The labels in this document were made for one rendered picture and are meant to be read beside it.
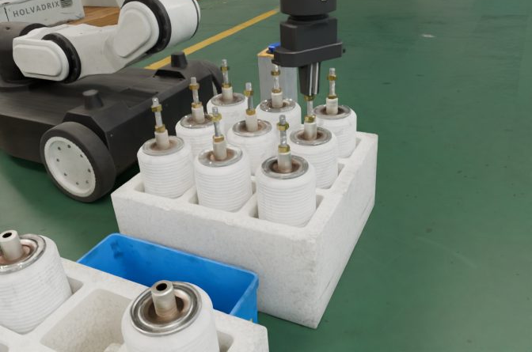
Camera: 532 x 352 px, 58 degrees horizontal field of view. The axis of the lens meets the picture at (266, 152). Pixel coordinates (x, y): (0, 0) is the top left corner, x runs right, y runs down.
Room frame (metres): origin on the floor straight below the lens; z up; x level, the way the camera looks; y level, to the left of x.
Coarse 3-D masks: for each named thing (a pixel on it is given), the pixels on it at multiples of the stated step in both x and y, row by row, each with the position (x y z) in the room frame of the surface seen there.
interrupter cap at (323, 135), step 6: (294, 132) 0.78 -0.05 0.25; (300, 132) 0.78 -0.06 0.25; (318, 132) 0.78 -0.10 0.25; (324, 132) 0.77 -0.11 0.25; (330, 132) 0.77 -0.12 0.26; (294, 138) 0.75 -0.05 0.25; (300, 138) 0.75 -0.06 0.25; (318, 138) 0.75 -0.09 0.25; (324, 138) 0.75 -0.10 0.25; (330, 138) 0.74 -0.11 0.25; (300, 144) 0.73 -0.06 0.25; (306, 144) 0.73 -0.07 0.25; (312, 144) 0.73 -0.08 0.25; (318, 144) 0.73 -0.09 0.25
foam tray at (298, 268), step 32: (352, 160) 0.79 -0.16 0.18; (128, 192) 0.73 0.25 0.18; (192, 192) 0.72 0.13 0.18; (320, 192) 0.69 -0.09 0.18; (352, 192) 0.73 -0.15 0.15; (128, 224) 0.72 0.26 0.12; (160, 224) 0.68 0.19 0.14; (192, 224) 0.65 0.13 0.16; (224, 224) 0.62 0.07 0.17; (256, 224) 0.61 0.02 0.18; (320, 224) 0.60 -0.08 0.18; (352, 224) 0.74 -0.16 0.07; (224, 256) 0.63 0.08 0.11; (256, 256) 0.60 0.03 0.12; (288, 256) 0.57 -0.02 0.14; (320, 256) 0.58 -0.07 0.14; (288, 288) 0.58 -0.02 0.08; (320, 288) 0.57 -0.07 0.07
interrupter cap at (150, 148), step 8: (168, 136) 0.80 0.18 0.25; (176, 136) 0.80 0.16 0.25; (144, 144) 0.77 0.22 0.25; (152, 144) 0.77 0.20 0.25; (176, 144) 0.77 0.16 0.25; (144, 152) 0.74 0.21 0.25; (152, 152) 0.74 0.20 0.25; (160, 152) 0.74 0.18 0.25; (168, 152) 0.73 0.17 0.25; (176, 152) 0.74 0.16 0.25
